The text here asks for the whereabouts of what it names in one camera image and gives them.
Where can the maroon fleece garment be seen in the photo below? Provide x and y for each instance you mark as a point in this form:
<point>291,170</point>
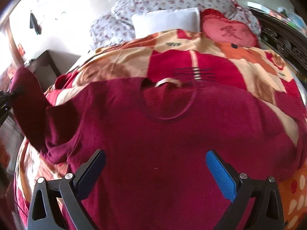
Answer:
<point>155,140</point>

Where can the floral quilt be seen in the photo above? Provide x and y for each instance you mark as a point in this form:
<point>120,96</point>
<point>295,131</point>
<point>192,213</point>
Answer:
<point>115,27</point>

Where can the dark wooden nightstand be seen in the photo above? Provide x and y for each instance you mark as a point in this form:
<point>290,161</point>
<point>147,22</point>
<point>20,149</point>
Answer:
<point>51,64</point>

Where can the red heart pillow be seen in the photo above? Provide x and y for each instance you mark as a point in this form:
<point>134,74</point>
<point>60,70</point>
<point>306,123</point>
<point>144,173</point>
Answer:
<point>215,26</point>

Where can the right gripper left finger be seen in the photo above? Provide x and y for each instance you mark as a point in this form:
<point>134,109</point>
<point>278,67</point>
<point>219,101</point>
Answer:
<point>44,211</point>

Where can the orange red patterned blanket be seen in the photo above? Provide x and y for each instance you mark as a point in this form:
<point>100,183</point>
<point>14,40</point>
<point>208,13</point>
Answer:
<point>173,58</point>

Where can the black hanging item on wall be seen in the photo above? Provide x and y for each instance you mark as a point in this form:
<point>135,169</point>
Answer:
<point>34,24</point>

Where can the dark carved wooden footboard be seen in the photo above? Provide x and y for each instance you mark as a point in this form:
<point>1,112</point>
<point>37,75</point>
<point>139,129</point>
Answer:
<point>289,43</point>

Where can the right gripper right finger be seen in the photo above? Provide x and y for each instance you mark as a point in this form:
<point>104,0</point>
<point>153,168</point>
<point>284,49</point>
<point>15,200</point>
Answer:
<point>239,188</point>

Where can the white pillow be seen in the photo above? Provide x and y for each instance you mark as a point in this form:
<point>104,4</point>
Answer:
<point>163,20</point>

